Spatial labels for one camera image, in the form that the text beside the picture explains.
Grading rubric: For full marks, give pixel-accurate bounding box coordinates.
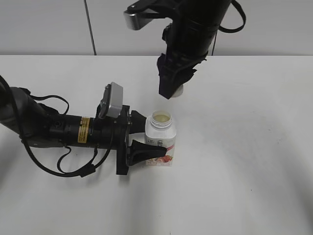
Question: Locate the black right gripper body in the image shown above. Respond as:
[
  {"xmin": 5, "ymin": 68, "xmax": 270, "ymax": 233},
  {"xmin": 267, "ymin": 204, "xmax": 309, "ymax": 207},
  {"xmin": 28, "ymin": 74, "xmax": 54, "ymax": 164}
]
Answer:
[{"xmin": 161, "ymin": 19, "xmax": 215, "ymax": 64}]

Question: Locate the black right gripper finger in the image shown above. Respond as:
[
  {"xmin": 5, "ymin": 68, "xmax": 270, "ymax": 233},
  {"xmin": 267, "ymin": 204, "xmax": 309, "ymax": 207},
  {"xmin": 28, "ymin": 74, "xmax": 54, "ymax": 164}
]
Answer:
[
  {"xmin": 179, "ymin": 61, "xmax": 201, "ymax": 85},
  {"xmin": 157, "ymin": 52, "xmax": 185, "ymax": 99}
]

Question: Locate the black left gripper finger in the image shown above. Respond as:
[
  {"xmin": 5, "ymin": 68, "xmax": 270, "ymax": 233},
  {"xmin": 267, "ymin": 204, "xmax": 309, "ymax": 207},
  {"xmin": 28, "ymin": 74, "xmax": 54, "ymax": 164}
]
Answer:
[
  {"xmin": 131, "ymin": 110, "xmax": 147, "ymax": 134},
  {"xmin": 127, "ymin": 140, "xmax": 167, "ymax": 166}
]

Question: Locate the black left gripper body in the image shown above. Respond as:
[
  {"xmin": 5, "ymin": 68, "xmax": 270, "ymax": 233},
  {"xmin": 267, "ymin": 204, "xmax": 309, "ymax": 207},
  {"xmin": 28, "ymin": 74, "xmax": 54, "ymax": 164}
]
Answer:
[{"xmin": 94, "ymin": 105, "xmax": 131, "ymax": 175}]

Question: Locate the white ribbed bottle cap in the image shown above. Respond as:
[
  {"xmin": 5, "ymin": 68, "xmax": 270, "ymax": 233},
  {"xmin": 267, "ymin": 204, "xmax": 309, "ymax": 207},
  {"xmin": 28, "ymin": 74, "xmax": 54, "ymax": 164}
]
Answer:
[{"xmin": 172, "ymin": 85, "xmax": 183, "ymax": 98}]

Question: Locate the white meinianda drink bottle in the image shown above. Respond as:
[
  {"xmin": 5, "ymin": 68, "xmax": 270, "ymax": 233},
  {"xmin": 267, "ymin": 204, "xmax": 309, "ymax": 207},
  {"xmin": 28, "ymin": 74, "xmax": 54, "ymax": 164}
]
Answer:
[{"xmin": 145, "ymin": 111, "xmax": 177, "ymax": 166}]

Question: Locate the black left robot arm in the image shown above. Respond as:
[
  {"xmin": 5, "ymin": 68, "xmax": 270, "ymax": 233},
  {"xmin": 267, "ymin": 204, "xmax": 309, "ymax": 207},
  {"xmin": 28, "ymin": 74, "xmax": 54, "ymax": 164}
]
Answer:
[{"xmin": 0, "ymin": 79, "xmax": 167, "ymax": 178}]

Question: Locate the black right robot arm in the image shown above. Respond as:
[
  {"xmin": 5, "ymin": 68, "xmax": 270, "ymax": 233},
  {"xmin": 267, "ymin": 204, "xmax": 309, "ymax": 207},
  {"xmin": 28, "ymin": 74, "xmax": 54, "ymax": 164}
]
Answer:
[{"xmin": 124, "ymin": 0, "xmax": 231, "ymax": 99}]

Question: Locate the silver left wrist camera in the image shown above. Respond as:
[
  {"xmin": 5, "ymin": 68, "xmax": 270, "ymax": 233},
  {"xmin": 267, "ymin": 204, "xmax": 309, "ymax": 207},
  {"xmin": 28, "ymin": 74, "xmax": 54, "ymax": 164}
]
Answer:
[{"xmin": 98, "ymin": 82, "xmax": 123, "ymax": 119}]

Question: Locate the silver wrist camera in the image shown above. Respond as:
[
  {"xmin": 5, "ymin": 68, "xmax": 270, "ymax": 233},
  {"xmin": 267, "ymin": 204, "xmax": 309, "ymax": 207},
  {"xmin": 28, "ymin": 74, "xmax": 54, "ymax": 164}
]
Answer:
[
  {"xmin": 123, "ymin": 9, "xmax": 156, "ymax": 31},
  {"xmin": 98, "ymin": 82, "xmax": 123, "ymax": 119}
]

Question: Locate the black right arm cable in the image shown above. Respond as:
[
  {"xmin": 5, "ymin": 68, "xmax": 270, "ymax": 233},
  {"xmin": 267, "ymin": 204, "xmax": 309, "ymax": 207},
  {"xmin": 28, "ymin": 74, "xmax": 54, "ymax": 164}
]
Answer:
[{"xmin": 210, "ymin": 0, "xmax": 246, "ymax": 57}]

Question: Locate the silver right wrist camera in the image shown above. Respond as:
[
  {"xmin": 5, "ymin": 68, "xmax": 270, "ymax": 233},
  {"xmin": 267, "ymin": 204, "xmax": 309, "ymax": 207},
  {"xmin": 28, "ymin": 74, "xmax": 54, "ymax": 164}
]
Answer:
[{"xmin": 123, "ymin": 9, "xmax": 156, "ymax": 31}]

